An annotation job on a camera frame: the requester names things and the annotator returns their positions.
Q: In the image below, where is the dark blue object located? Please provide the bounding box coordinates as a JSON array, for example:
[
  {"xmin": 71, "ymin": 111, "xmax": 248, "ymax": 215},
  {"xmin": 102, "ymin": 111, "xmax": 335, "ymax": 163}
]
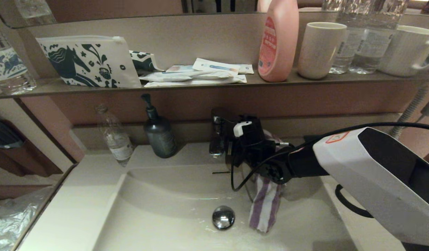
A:
[{"xmin": 0, "ymin": 117, "xmax": 24, "ymax": 150}]

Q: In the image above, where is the white sachet blue print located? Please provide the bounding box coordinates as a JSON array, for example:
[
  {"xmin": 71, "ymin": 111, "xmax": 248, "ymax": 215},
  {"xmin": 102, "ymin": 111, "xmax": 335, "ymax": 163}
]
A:
[{"xmin": 193, "ymin": 58, "xmax": 241, "ymax": 75}]

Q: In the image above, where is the water bottle blue deer label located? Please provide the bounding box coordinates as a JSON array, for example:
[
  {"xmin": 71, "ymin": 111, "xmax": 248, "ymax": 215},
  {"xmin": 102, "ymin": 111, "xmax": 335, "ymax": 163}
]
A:
[{"xmin": 0, "ymin": 16, "xmax": 38, "ymax": 96}]

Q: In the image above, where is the chrome sink faucet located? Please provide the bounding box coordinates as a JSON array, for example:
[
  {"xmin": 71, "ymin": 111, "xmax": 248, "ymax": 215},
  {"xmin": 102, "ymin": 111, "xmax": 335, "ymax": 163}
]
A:
[{"xmin": 209, "ymin": 107, "xmax": 236, "ymax": 158}]

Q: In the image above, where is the thin black camera cable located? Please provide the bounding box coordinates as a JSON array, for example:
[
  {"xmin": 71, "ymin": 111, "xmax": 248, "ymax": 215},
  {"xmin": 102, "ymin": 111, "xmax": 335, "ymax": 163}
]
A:
[{"xmin": 230, "ymin": 141, "xmax": 292, "ymax": 192}]

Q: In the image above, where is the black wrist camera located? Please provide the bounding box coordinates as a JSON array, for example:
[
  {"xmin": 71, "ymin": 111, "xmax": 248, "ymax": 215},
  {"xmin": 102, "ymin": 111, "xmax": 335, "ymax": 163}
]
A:
[{"xmin": 232, "ymin": 116, "xmax": 268, "ymax": 144}]

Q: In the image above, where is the dark soap pump bottle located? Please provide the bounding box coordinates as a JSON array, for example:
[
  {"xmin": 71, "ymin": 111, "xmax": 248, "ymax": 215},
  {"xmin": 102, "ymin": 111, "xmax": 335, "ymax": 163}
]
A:
[{"xmin": 140, "ymin": 93, "xmax": 178, "ymax": 159}]

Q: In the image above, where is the clear plastic water bottle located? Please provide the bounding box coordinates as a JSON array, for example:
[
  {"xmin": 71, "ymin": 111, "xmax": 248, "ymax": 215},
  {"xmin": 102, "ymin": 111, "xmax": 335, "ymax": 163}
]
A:
[
  {"xmin": 329, "ymin": 0, "xmax": 360, "ymax": 75},
  {"xmin": 348, "ymin": 0, "xmax": 409, "ymax": 75}
]

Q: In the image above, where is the white horse print pouch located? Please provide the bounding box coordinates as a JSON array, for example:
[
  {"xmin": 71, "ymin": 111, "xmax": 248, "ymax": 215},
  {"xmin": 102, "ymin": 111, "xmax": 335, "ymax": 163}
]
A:
[{"xmin": 36, "ymin": 35, "xmax": 142, "ymax": 89}]

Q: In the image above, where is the grey coiled hose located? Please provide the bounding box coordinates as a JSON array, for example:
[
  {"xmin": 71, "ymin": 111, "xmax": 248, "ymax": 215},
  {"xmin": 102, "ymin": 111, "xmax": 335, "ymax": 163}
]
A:
[{"xmin": 390, "ymin": 86, "xmax": 428, "ymax": 138}]

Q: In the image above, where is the flat white packet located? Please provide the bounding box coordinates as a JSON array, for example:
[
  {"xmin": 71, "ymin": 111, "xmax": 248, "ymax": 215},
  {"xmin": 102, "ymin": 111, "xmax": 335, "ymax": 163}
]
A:
[{"xmin": 144, "ymin": 75, "xmax": 247, "ymax": 88}]

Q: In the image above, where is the brown wall shelf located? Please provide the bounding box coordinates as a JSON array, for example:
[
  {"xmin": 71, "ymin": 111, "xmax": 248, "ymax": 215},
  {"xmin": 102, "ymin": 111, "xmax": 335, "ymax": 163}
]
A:
[{"xmin": 0, "ymin": 69, "xmax": 429, "ymax": 101}]

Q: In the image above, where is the chrome drain stopper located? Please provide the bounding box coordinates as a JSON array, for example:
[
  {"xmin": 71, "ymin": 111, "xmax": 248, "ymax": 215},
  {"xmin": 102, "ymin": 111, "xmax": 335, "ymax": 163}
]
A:
[{"xmin": 212, "ymin": 206, "xmax": 236, "ymax": 230}]

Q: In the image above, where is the long white packet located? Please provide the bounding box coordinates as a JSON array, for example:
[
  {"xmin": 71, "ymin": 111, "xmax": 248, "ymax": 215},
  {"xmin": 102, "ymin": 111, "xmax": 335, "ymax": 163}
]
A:
[{"xmin": 139, "ymin": 71, "xmax": 238, "ymax": 83}]

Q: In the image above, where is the beige cup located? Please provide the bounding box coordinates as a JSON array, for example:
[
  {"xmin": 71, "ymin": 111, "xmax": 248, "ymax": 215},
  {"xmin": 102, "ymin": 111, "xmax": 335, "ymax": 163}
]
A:
[{"xmin": 298, "ymin": 22, "xmax": 348, "ymax": 80}]

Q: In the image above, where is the dark blue tray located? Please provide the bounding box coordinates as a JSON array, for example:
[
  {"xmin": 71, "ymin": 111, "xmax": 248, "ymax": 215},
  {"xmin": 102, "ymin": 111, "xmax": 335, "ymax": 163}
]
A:
[{"xmin": 304, "ymin": 134, "xmax": 335, "ymax": 144}]

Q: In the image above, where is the clear plastic bag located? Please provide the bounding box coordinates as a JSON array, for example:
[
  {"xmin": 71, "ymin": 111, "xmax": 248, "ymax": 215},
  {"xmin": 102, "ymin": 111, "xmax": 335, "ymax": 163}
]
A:
[{"xmin": 0, "ymin": 187, "xmax": 56, "ymax": 251}]

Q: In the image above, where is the wall mirror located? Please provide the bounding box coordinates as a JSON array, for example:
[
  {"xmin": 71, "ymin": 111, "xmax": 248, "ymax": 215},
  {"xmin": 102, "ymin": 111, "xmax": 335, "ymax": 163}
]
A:
[{"xmin": 0, "ymin": 0, "xmax": 429, "ymax": 30}]

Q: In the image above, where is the white sachet pink print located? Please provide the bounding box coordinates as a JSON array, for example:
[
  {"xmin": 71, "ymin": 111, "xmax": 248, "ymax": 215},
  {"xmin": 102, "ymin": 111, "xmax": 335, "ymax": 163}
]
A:
[{"xmin": 166, "ymin": 65, "xmax": 195, "ymax": 74}]

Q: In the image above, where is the empty clear plastic bottle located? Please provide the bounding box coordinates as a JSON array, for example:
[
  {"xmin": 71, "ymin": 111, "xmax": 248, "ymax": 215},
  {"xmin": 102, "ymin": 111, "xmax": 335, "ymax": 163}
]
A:
[{"xmin": 94, "ymin": 104, "xmax": 135, "ymax": 167}]

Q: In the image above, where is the white ribbed mug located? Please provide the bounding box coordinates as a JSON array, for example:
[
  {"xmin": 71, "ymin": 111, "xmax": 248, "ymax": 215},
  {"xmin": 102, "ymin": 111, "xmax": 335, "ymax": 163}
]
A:
[{"xmin": 378, "ymin": 25, "xmax": 429, "ymax": 77}]

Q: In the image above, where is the pink lotion bottle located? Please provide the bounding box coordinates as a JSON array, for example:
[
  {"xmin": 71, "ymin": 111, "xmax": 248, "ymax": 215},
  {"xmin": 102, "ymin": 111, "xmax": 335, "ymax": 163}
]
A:
[{"xmin": 258, "ymin": 0, "xmax": 300, "ymax": 83}]

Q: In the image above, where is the purple white striped towel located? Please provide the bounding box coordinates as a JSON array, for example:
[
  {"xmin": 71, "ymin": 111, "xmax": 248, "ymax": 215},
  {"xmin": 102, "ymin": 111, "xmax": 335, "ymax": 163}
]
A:
[{"xmin": 248, "ymin": 129, "xmax": 285, "ymax": 233}]

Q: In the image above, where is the small patterned pouch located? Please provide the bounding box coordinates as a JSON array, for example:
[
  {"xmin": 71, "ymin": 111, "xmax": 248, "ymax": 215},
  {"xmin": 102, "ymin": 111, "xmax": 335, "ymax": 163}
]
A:
[{"xmin": 129, "ymin": 50, "xmax": 164, "ymax": 76}]

